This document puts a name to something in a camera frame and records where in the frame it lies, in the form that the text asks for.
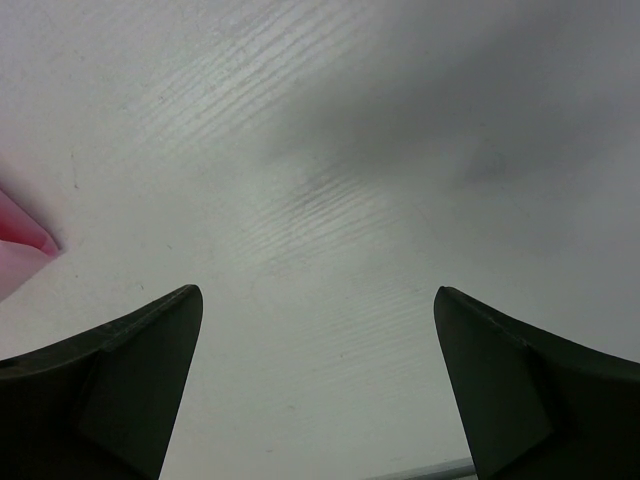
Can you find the aluminium rail frame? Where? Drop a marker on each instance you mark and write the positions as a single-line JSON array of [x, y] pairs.
[[450, 470]]

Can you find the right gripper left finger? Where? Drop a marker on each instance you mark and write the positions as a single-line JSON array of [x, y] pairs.
[[101, 404]]

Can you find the pink t-shirt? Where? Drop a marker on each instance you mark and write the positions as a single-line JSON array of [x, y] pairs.
[[28, 240]]

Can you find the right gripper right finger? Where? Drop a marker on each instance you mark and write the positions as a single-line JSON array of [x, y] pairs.
[[535, 405]]

